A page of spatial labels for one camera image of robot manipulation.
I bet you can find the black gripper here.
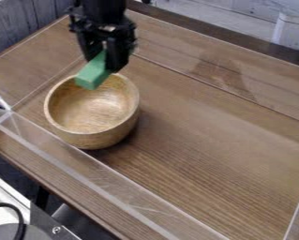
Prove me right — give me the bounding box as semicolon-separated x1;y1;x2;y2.
69;0;137;72

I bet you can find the green rectangular block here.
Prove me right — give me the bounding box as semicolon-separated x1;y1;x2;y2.
74;51;111;90

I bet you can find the brown wooden bowl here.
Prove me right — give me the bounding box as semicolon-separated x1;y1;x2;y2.
44;74;141;150

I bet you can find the white container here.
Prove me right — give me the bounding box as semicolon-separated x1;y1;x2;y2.
272;13;299;51

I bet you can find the clear acrylic front wall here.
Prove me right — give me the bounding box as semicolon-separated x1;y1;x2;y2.
0;112;229;240

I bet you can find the grey metal bracket with screw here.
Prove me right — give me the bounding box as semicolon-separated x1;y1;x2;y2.
28;203;82;240

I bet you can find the black cable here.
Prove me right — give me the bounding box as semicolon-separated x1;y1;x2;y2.
0;202;28;240

